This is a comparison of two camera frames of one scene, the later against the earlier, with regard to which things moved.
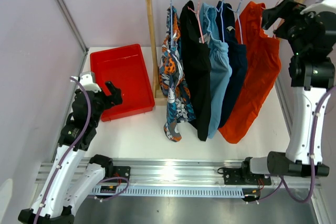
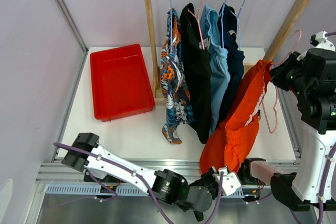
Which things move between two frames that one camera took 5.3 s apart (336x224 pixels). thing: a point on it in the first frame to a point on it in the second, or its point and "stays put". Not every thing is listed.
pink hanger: [275, 4] to [277, 89]
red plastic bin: [125, 67] stays put
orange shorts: [263, 65] to [226, 145]
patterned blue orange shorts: [173, 81] stays put
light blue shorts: [220, 63] stays put
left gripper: [115, 98] to [209, 174]
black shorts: [197, 67] stays put
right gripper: [282, 11] to [277, 73]
